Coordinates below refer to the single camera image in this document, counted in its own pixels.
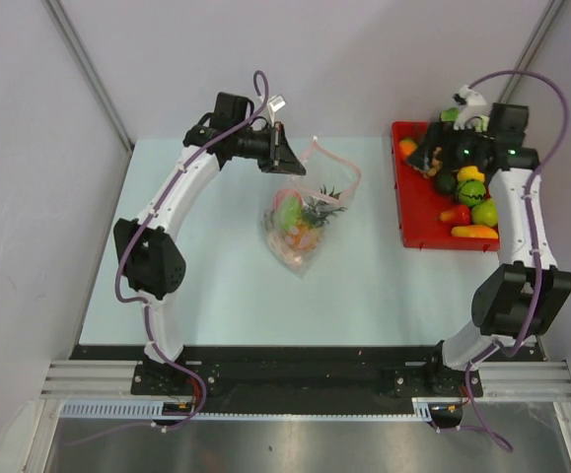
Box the green striped watermelon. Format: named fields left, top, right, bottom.
left=455, top=179, right=487, bottom=208

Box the green white cabbage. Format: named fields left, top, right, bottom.
left=439, top=106, right=460, bottom=122

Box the green pear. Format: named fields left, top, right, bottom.
left=471, top=199, right=498, bottom=228

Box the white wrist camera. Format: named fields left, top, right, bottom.
left=454, top=85, right=491, bottom=132
left=266, top=95, right=286, bottom=122

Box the aluminium rail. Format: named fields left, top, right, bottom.
left=41, top=361, right=571, bottom=402

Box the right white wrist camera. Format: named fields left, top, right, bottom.
left=454, top=85, right=491, bottom=132

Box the red plastic tray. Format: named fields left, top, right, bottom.
left=391, top=121, right=500, bottom=252

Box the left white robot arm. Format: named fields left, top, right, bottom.
left=113, top=93, right=306, bottom=394

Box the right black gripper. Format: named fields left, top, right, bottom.
left=405, top=119, right=491, bottom=172

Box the white cable duct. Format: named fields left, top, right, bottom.
left=60, top=398, right=450, bottom=423

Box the dark avocado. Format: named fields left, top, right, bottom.
left=434, top=171, right=457, bottom=197

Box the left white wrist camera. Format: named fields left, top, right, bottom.
left=266, top=95, right=286, bottom=122

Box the orange fruit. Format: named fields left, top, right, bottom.
left=398, top=137, right=418, bottom=160

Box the orange carrot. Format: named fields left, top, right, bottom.
left=451, top=225, right=499, bottom=239

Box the clear zip top bag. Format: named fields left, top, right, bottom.
left=260, top=137, right=362, bottom=277

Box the green starfruit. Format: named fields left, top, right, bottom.
left=273, top=189, right=302, bottom=231

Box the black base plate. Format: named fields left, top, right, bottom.
left=70, top=343, right=484, bottom=398

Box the toy pineapple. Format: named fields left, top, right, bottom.
left=296, top=186, right=346, bottom=231

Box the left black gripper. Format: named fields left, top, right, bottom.
left=232, top=121, right=305, bottom=176

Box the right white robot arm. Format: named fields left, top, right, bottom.
left=406, top=100, right=571, bottom=395

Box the red mango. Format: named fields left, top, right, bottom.
left=439, top=204, right=471, bottom=226

